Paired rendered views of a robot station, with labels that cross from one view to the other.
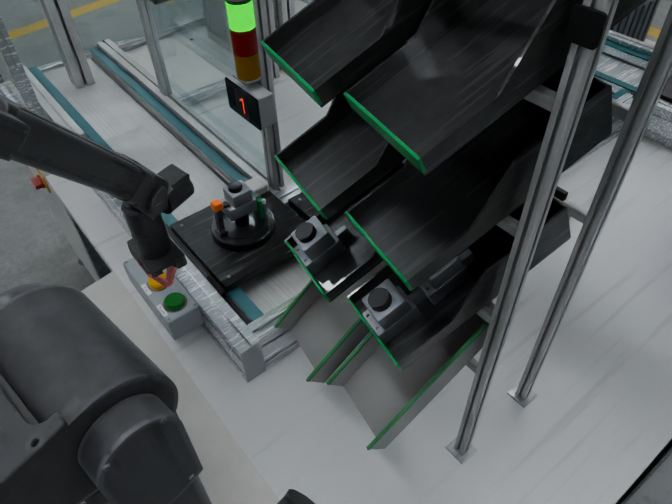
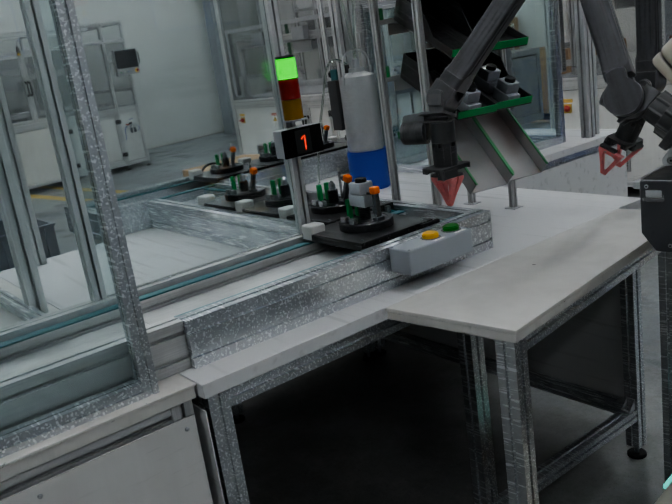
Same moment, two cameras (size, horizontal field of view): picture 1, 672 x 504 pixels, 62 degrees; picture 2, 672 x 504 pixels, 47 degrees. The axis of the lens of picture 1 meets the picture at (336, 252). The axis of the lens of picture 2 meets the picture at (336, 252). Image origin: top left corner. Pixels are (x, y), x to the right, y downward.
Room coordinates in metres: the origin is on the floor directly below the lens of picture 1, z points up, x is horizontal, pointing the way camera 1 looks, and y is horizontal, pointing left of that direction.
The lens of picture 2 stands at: (0.95, 2.13, 1.45)
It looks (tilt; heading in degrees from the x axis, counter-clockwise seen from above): 15 degrees down; 271
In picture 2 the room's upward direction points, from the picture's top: 8 degrees counter-clockwise
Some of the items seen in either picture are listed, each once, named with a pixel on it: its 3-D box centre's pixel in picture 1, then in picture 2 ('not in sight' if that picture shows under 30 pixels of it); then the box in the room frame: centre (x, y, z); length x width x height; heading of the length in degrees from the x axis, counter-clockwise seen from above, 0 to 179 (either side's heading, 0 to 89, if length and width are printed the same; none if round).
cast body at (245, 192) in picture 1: (241, 196); (359, 191); (0.92, 0.20, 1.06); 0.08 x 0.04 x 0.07; 126
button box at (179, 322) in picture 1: (162, 292); (431, 249); (0.77, 0.36, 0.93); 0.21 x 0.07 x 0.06; 38
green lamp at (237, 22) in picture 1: (240, 13); (286, 68); (1.05, 0.17, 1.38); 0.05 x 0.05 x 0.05
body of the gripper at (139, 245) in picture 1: (152, 241); (445, 157); (0.71, 0.32, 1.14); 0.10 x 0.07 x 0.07; 38
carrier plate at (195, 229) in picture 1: (244, 232); (367, 229); (0.91, 0.20, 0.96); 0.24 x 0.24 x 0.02; 38
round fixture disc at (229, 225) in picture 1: (243, 225); (366, 222); (0.91, 0.20, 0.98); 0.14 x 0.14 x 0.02
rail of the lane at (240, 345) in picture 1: (151, 235); (355, 275); (0.96, 0.43, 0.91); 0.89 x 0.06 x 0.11; 38
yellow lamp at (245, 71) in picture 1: (247, 63); (292, 109); (1.05, 0.17, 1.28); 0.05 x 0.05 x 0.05
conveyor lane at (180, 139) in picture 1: (211, 200); (302, 268); (1.08, 0.31, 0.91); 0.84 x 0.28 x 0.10; 38
